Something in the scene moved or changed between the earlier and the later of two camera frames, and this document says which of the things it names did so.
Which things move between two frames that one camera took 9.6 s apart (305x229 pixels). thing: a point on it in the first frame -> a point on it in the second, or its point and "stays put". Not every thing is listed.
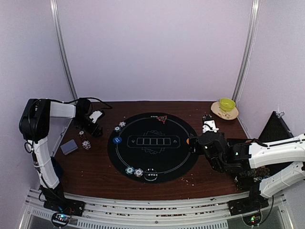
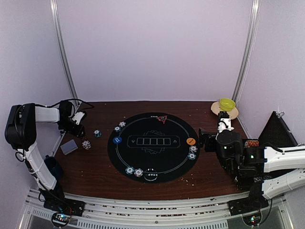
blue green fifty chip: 117,129 stays put
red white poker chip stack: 86,144 stays put
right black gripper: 193,141 -> 203,137
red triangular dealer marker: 162,119 stays put
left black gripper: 95,130 -> 78,131
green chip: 129,170 stays put
